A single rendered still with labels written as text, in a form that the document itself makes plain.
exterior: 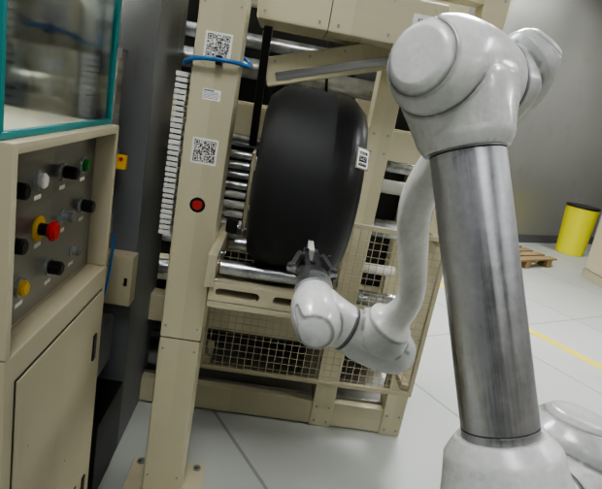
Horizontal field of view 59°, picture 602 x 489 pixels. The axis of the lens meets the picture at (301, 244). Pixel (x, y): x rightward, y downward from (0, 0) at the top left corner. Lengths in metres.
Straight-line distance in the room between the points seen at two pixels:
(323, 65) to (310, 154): 0.62
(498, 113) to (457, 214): 0.13
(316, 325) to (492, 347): 0.43
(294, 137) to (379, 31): 0.59
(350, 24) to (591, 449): 1.40
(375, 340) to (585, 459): 0.43
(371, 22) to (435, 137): 1.18
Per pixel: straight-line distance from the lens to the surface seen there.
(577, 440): 0.90
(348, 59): 1.98
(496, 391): 0.72
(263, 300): 1.57
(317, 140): 1.42
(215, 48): 1.58
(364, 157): 1.44
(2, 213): 0.95
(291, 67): 1.96
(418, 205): 0.95
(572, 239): 8.42
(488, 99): 0.70
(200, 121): 1.58
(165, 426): 1.93
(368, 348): 1.12
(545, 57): 0.87
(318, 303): 1.07
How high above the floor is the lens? 1.41
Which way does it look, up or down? 15 degrees down
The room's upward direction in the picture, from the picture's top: 10 degrees clockwise
